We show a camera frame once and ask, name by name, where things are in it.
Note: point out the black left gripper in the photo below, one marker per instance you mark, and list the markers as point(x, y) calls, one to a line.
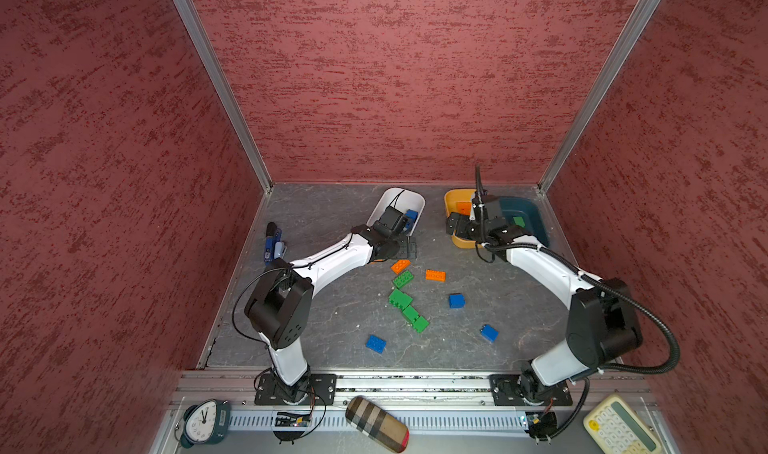
point(404, 252)

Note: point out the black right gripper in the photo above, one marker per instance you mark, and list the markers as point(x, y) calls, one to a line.
point(451, 223)

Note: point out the orange lego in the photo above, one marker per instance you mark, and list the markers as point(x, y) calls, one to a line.
point(464, 208)
point(435, 275)
point(400, 266)

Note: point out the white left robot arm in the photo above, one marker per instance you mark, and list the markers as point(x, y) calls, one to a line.
point(279, 304)

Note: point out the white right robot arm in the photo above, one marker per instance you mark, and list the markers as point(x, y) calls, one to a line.
point(600, 326)

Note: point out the teal plastic bin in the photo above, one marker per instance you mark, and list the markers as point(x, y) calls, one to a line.
point(525, 208)

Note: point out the green studded lego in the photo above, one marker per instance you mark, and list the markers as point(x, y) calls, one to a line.
point(403, 279)

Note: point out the white plastic bin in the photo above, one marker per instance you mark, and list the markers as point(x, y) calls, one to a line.
point(403, 200)

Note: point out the green lego large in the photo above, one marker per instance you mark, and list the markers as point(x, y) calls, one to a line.
point(399, 299)

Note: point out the yellow plastic bin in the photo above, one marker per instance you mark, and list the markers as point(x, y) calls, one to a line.
point(459, 201)

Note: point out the green lego lower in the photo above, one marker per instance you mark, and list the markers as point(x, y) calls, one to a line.
point(410, 314)

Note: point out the blue lego right cluster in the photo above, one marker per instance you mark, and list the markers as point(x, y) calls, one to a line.
point(456, 301)

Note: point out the green lego lowest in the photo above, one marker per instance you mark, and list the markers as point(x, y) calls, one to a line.
point(420, 324)

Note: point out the small light blue stapler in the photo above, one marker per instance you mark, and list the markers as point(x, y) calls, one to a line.
point(278, 250)

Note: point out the large blue stapler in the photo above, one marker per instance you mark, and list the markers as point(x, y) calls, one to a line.
point(273, 234)

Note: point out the plaid glasses case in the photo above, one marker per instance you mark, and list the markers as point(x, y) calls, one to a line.
point(377, 424)

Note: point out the yellow calculator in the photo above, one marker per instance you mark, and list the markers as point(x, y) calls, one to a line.
point(617, 429)

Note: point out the green analog clock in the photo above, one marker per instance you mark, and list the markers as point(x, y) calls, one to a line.
point(205, 423)

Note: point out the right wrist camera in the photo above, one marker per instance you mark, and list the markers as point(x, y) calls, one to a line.
point(488, 211)

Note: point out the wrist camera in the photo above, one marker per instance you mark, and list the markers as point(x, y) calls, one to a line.
point(391, 223)
point(488, 211)

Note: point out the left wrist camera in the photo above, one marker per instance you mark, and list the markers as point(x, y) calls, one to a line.
point(391, 223)

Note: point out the aluminium rail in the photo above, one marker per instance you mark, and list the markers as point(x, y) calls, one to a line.
point(455, 402)

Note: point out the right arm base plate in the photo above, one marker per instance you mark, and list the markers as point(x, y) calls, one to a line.
point(523, 390)

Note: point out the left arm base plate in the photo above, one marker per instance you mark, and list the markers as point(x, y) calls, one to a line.
point(297, 389)

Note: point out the aluminium corner post right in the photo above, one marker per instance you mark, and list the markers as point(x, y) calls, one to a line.
point(631, 32)

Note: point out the aluminium corner post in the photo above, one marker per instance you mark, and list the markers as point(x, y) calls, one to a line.
point(205, 50)
point(631, 32)

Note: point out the aluminium corner post left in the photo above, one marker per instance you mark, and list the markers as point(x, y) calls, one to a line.
point(205, 50)

